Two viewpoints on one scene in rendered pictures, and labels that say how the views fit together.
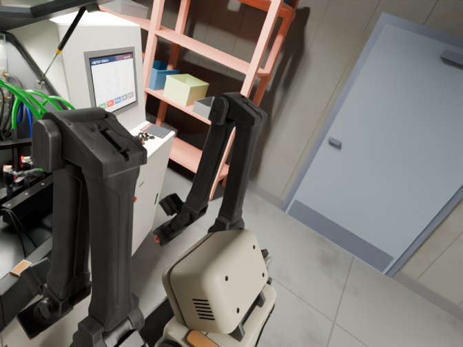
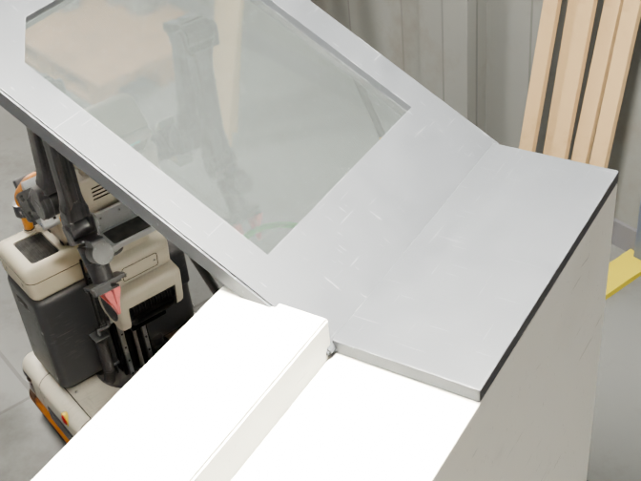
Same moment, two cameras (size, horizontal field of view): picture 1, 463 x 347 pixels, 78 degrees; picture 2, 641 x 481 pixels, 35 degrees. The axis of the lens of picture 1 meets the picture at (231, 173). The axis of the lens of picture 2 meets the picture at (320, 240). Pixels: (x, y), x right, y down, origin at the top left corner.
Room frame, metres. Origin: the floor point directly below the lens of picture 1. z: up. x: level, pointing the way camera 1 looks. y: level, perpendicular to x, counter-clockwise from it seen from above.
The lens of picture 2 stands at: (2.19, 1.79, 2.70)
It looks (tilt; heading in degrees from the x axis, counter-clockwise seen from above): 37 degrees down; 214
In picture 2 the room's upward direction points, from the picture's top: 6 degrees counter-clockwise
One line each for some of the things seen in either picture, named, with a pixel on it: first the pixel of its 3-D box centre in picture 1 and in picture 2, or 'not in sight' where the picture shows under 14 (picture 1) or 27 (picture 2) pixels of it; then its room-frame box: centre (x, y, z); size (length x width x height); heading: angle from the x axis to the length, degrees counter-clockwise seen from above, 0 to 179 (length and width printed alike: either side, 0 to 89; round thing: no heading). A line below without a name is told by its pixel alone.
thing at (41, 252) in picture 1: (68, 241); not in sight; (0.75, 0.50, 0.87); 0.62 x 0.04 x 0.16; 179
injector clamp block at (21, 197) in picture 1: (35, 195); not in sight; (0.87, 0.73, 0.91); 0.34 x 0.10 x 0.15; 179
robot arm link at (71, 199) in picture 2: (209, 164); (61, 165); (0.76, 0.07, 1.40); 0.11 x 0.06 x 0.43; 159
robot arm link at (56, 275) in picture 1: (72, 228); not in sight; (0.36, 0.23, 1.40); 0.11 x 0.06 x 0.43; 159
